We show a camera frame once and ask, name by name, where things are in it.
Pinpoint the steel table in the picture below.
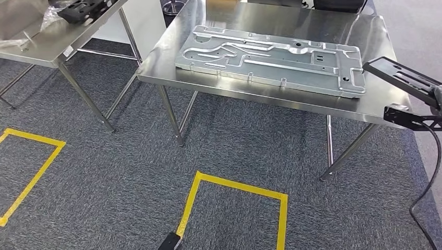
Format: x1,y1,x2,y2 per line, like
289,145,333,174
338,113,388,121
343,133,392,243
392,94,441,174
0,0,143,133

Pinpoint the black plastic parts stack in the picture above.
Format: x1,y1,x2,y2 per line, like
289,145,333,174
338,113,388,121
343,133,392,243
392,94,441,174
57,0,120,25

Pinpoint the aluminium fixture plate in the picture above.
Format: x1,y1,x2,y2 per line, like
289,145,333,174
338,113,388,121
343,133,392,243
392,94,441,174
174,24,367,99

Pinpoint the black plastic plate part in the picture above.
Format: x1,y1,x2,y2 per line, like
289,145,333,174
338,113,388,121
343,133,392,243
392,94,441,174
362,56,442,108

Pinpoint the clear plastic bag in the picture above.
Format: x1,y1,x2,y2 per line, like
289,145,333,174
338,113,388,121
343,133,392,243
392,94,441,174
0,0,65,49

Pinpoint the steel workbench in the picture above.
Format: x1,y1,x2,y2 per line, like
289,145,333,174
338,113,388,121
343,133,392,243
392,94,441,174
136,0,413,182

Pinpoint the white panel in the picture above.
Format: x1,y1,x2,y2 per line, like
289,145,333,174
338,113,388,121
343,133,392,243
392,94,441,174
91,0,167,60

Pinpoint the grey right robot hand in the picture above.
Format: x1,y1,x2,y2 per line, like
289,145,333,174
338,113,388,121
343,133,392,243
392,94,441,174
429,84,442,113

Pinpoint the black camera cable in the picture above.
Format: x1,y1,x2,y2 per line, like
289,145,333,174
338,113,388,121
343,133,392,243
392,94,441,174
409,124,442,250

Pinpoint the chrome stool base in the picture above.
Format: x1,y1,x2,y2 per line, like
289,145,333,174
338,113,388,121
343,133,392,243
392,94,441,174
161,0,189,16

